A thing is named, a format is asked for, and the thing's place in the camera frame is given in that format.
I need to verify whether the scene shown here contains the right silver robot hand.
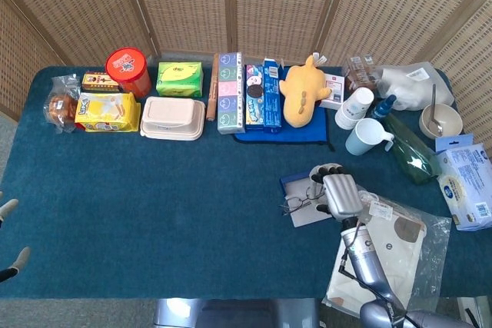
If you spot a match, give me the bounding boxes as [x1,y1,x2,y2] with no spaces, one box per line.
[309,163,364,225]

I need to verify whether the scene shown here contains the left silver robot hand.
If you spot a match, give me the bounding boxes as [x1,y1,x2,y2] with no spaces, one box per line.
[0,197,32,283]

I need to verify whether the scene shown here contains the blue cardboard glasses case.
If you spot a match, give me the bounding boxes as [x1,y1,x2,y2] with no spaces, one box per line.
[279,174,335,228]

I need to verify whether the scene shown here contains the black wire-frame eyeglasses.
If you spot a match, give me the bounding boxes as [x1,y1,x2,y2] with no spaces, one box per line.
[279,185,327,217]

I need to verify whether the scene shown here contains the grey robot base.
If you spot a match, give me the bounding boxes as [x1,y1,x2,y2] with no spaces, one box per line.
[152,297,320,328]

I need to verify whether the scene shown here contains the light blue plastic mug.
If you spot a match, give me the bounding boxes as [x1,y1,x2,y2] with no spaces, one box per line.
[344,118,395,157]

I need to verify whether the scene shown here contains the blue cloth mat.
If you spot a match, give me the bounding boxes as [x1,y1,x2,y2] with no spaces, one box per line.
[233,66,335,152]

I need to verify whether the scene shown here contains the green glass bottle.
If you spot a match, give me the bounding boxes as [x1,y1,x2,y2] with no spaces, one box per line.
[382,112,443,185]

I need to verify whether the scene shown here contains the canvas bag in clear plastic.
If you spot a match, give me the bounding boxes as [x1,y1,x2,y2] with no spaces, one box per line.
[321,189,452,317]

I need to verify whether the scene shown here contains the stack of paper cups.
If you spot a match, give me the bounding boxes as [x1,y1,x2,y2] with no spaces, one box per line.
[334,87,375,131]

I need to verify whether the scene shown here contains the dark blue small bottle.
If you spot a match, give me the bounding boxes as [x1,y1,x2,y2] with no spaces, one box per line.
[370,94,397,121]

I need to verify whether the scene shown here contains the small white box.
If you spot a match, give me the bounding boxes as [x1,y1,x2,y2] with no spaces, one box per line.
[318,72,346,111]

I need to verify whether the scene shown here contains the yellow plush toy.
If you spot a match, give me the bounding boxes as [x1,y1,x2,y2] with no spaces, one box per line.
[278,55,334,128]

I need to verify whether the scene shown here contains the bread in clear bag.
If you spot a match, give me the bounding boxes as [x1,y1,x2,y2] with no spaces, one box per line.
[44,73,81,135]

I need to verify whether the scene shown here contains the dark blue open carton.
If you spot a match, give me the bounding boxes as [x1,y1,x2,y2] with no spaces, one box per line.
[262,58,284,133]

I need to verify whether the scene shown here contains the clear plastic container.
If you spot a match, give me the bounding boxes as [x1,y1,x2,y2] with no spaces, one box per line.
[341,54,380,94]

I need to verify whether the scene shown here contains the blue hang card package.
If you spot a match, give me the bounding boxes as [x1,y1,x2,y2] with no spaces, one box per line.
[434,134,475,153]

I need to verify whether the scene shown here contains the white wet wipes pack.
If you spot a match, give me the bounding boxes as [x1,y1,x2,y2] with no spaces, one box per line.
[436,143,492,232]

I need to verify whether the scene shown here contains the beige bowl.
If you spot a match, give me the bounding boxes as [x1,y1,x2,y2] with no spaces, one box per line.
[418,104,464,138]

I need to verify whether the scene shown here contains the metal spoon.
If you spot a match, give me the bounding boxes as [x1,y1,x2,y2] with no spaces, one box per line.
[427,83,444,137]

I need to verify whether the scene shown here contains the white plastic bag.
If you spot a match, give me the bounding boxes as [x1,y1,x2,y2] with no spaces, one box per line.
[374,61,455,112]

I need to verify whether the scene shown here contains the blue sandwich cookie box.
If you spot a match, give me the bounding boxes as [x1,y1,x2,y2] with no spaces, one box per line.
[244,64,265,131]

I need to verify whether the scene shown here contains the yellow biscuit pack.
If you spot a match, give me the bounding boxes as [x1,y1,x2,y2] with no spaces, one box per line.
[74,91,141,133]

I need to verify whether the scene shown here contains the pastel pocket tissue multipack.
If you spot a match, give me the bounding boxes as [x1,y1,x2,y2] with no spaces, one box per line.
[217,51,246,135]

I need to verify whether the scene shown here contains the small red yellow snack box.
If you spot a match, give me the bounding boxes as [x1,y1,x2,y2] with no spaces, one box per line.
[81,71,124,94]

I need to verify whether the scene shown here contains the wooden rolling pin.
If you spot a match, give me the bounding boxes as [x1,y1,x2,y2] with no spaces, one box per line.
[205,53,220,122]

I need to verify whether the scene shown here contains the orange tub with red lid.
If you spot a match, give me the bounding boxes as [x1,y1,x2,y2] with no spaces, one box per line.
[105,47,152,99]

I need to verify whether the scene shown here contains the beige plastic lunch box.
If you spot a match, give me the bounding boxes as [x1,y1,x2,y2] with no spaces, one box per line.
[139,96,206,141]

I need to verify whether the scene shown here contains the green tissue pack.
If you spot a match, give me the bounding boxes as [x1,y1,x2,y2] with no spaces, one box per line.
[155,61,204,98]

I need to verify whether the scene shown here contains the woven folding screen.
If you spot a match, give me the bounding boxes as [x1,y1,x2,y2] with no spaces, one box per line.
[0,0,492,152]

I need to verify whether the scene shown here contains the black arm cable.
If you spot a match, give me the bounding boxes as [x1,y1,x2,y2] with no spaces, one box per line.
[337,224,408,313]

